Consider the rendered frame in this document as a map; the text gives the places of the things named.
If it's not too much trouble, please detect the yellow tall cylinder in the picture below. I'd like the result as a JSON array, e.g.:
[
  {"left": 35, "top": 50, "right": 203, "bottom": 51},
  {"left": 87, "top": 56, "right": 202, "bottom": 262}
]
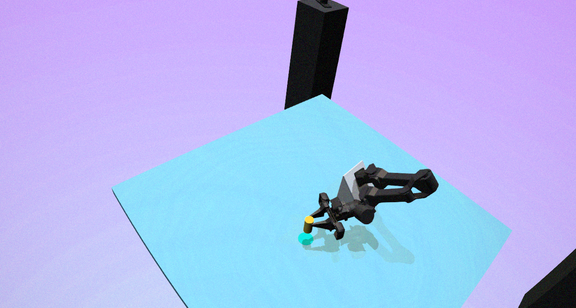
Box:
[{"left": 303, "top": 216, "right": 314, "bottom": 234}]

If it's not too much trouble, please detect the teal flat circle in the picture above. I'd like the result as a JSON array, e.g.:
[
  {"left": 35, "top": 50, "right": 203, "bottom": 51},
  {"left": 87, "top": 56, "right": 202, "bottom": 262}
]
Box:
[{"left": 298, "top": 232, "right": 314, "bottom": 245}]

